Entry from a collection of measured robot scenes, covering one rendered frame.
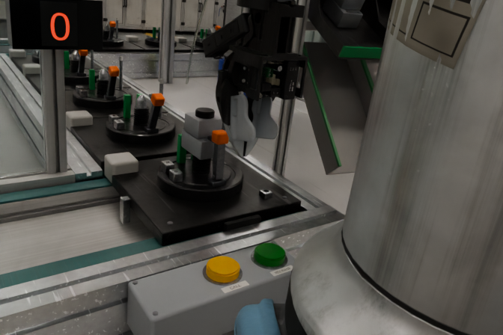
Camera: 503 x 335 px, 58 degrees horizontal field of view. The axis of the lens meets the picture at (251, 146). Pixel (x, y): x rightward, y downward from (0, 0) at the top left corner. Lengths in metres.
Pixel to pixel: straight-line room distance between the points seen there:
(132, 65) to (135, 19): 7.90
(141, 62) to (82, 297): 1.48
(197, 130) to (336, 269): 0.55
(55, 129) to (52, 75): 0.09
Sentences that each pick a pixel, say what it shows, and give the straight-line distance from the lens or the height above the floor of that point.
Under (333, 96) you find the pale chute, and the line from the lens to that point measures 0.89.
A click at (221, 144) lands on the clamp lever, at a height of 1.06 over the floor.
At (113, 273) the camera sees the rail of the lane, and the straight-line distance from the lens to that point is 0.57.
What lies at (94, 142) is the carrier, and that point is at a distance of 0.92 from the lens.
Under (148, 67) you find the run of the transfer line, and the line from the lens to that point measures 1.95.
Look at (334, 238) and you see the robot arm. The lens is 0.17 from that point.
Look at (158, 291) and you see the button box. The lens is 0.54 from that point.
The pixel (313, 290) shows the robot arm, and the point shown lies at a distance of 0.16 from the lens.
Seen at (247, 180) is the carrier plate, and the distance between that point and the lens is 0.78.
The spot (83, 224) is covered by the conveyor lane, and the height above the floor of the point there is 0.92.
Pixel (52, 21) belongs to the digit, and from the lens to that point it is 0.70.
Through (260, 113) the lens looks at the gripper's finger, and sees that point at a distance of 0.62.
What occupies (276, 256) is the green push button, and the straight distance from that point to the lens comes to 0.59.
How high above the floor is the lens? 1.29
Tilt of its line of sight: 20 degrees down
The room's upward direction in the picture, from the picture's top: 7 degrees clockwise
